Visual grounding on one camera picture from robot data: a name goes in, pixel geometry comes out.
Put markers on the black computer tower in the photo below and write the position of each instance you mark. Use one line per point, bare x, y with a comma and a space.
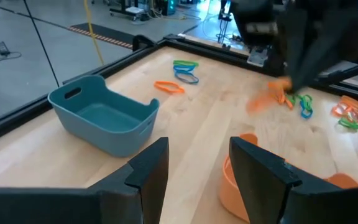
166, 7

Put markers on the blue plastic basket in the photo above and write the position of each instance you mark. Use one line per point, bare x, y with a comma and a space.
104, 140

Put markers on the black hazard-striped floor mat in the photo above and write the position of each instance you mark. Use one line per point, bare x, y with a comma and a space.
104, 32

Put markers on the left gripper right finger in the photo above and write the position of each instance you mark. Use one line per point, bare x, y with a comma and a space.
259, 186

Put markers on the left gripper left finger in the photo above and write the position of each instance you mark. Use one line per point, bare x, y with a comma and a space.
148, 186

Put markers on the orange plastic basket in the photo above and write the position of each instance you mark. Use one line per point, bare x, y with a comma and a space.
228, 193

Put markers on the black wheeled cart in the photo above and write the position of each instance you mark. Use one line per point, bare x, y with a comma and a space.
129, 11

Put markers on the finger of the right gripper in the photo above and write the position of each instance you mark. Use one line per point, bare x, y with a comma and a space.
328, 37
292, 37

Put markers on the black aluminium table frame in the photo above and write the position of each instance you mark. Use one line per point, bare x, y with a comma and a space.
11, 118

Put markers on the black power adapter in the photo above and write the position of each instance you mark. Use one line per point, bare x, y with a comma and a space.
2, 48

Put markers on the black tripod stand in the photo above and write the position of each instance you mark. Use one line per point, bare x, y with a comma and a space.
224, 18

